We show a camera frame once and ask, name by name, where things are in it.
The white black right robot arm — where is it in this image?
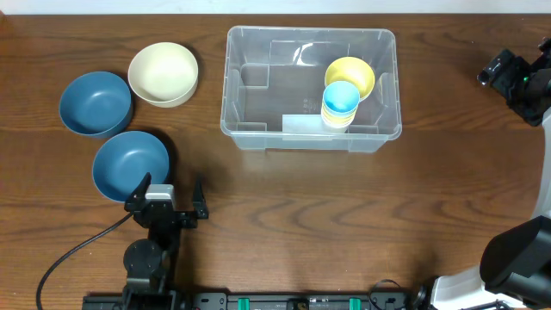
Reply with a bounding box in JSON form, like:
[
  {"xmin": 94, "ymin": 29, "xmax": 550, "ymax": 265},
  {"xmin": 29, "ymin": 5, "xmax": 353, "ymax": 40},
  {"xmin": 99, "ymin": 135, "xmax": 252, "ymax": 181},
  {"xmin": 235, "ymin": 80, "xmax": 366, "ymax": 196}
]
[{"xmin": 418, "ymin": 41, "xmax": 550, "ymax": 309}]

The yellow cup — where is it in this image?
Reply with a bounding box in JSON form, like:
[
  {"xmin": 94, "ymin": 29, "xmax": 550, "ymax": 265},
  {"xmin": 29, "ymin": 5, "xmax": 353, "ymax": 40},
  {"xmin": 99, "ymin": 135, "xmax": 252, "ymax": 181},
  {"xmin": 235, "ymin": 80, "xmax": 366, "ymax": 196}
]
[
  {"xmin": 321, "ymin": 105, "xmax": 357, "ymax": 124},
  {"xmin": 321, "ymin": 114, "xmax": 355, "ymax": 125}
]

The yellow small bowl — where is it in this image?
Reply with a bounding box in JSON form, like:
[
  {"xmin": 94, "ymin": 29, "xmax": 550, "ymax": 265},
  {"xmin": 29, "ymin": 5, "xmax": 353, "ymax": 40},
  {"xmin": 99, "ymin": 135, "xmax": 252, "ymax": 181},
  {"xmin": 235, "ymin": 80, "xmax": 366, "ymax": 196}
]
[{"xmin": 324, "ymin": 56, "xmax": 375, "ymax": 101}]

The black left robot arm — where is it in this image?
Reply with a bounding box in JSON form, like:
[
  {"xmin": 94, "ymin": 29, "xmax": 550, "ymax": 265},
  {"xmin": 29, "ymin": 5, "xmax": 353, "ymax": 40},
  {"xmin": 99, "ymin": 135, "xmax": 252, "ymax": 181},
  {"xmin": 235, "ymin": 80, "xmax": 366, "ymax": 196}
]
[{"xmin": 121, "ymin": 173, "xmax": 209, "ymax": 310}]

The light blue plastic cup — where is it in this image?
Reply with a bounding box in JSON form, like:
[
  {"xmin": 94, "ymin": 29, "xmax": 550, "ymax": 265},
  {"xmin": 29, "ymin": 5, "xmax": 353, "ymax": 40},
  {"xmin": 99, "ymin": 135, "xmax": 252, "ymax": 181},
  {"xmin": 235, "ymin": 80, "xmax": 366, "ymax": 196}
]
[{"xmin": 322, "ymin": 81, "xmax": 361, "ymax": 115}]

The dark blue bowl front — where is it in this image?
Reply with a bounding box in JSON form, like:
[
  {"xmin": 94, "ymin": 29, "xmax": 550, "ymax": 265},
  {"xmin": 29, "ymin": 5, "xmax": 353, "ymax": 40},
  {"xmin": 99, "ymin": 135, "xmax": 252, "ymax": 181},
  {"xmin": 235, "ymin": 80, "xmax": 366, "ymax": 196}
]
[{"xmin": 92, "ymin": 131, "xmax": 170, "ymax": 202}]

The dark blue bowl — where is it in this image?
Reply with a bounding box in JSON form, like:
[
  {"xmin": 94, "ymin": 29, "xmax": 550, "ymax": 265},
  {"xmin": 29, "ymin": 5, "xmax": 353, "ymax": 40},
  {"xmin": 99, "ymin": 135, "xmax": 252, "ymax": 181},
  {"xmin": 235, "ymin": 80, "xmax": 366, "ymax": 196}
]
[
  {"xmin": 92, "ymin": 131, "xmax": 170, "ymax": 202},
  {"xmin": 59, "ymin": 71, "xmax": 133, "ymax": 139}
]

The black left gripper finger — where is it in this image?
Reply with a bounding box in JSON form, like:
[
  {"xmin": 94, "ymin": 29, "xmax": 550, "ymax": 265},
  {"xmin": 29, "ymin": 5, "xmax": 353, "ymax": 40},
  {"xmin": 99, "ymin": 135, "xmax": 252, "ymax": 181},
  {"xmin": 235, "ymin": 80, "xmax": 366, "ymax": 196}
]
[
  {"xmin": 126, "ymin": 172, "xmax": 152, "ymax": 203},
  {"xmin": 192, "ymin": 177, "xmax": 206, "ymax": 212}
]

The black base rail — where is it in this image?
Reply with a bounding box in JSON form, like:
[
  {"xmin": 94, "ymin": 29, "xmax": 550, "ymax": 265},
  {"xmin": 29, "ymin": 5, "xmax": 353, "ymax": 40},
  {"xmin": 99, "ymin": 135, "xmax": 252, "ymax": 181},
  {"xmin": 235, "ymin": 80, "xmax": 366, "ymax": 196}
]
[{"xmin": 81, "ymin": 291, "xmax": 431, "ymax": 310}]

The clear plastic storage container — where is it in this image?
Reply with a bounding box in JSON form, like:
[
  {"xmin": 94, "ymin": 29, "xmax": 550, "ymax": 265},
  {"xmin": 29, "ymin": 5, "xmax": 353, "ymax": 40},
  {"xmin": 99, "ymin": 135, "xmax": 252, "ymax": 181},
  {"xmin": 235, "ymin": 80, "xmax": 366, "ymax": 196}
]
[{"xmin": 220, "ymin": 26, "xmax": 402, "ymax": 153}]

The cream white plastic cup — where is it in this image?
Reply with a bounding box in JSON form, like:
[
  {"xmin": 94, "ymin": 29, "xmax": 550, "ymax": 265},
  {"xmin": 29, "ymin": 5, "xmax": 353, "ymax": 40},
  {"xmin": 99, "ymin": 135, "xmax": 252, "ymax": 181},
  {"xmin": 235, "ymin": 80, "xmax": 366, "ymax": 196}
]
[{"xmin": 322, "ymin": 119, "xmax": 351, "ymax": 133}]

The cream large bowl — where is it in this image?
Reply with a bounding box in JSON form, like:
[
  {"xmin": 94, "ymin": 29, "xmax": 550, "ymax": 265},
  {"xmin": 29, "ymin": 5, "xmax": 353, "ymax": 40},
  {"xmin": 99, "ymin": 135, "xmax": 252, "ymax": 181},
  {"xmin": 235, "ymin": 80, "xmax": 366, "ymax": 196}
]
[{"xmin": 127, "ymin": 42, "xmax": 199, "ymax": 108}]

